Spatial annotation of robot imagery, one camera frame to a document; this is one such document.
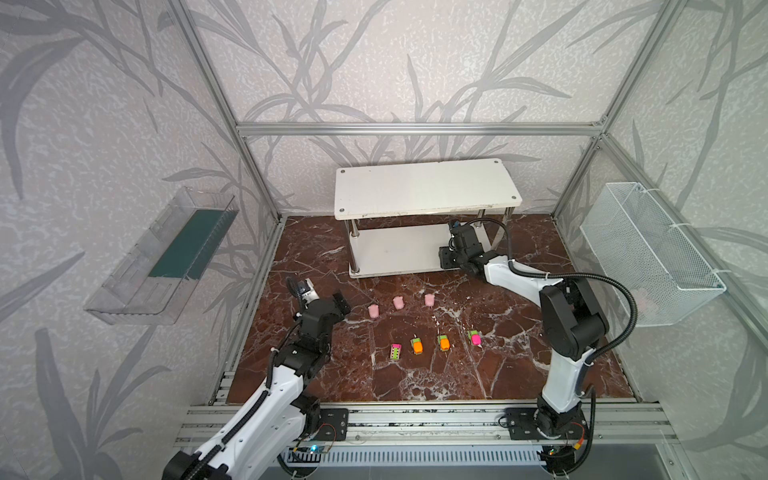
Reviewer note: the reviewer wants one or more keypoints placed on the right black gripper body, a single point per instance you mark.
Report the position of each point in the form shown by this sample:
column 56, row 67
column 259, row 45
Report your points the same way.
column 459, row 248

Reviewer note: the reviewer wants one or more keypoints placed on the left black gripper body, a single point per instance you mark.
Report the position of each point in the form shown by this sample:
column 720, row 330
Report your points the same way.
column 321, row 306

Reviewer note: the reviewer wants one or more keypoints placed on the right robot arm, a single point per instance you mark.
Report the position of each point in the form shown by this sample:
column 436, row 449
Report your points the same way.
column 573, row 320

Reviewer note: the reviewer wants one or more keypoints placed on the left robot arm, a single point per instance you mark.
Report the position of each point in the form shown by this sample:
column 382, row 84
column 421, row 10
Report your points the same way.
column 279, row 412

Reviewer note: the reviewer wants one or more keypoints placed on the white two-tier shelf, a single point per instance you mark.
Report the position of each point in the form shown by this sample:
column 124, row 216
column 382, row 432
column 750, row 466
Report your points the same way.
column 414, row 189

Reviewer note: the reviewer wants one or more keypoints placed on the orange toy car right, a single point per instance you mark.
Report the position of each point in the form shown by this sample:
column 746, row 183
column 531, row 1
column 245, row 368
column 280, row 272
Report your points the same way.
column 443, row 343

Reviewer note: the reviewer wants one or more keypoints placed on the orange toy car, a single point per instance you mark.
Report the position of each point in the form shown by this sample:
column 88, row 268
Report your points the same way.
column 417, row 346
column 443, row 343

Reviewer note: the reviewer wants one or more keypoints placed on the orange toy car left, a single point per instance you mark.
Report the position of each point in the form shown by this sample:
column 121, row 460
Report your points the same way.
column 417, row 346

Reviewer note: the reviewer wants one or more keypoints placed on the pink item in basket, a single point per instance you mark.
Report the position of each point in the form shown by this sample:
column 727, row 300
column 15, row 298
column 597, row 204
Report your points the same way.
column 646, row 305

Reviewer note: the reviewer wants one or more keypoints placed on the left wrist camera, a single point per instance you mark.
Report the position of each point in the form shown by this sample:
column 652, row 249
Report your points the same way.
column 307, row 290

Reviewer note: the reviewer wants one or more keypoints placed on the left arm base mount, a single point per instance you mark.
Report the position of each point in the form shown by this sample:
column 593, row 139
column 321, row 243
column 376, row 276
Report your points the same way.
column 326, row 424

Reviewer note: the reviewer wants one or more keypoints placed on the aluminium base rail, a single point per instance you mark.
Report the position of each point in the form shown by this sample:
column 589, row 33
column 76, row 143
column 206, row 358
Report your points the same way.
column 618, row 421

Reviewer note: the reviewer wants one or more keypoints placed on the clear plastic wall bin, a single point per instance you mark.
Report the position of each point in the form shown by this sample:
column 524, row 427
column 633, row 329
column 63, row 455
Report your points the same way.
column 158, row 276

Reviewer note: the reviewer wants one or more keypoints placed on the white wire mesh basket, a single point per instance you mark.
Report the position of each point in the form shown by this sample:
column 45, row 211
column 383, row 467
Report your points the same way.
column 638, row 244

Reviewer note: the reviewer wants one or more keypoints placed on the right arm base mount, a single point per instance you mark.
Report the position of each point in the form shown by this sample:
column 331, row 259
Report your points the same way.
column 530, row 423

